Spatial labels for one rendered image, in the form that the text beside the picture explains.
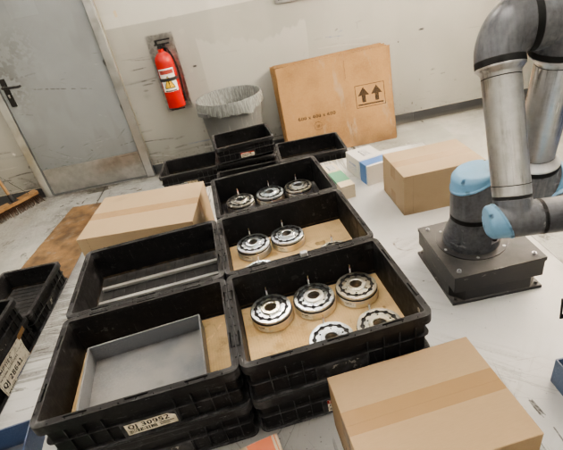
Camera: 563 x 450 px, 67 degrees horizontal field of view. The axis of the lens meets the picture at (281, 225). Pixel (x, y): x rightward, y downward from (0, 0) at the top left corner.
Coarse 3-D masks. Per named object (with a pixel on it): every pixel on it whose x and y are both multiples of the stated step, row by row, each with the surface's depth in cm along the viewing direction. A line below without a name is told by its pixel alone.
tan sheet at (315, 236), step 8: (320, 224) 137; (328, 224) 136; (336, 224) 135; (304, 232) 135; (312, 232) 134; (320, 232) 133; (328, 232) 132; (336, 232) 132; (344, 232) 131; (312, 240) 130; (320, 240) 129; (328, 240) 129; (344, 240) 127; (232, 248) 134; (272, 248) 130; (304, 248) 127; (312, 248) 127; (232, 256) 130; (272, 256) 127; (280, 256) 126; (240, 264) 126
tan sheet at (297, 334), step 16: (384, 288) 107; (336, 304) 105; (384, 304) 102; (304, 320) 102; (320, 320) 102; (336, 320) 101; (352, 320) 100; (256, 336) 101; (272, 336) 100; (288, 336) 99; (304, 336) 98; (256, 352) 96; (272, 352) 96
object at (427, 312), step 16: (368, 240) 108; (304, 256) 107; (384, 256) 102; (240, 272) 106; (256, 272) 106; (400, 272) 96; (400, 320) 85; (416, 320) 84; (240, 336) 88; (352, 336) 83; (368, 336) 83; (384, 336) 84; (240, 352) 84; (288, 352) 82; (304, 352) 82; (320, 352) 83; (240, 368) 82; (256, 368) 81; (272, 368) 82
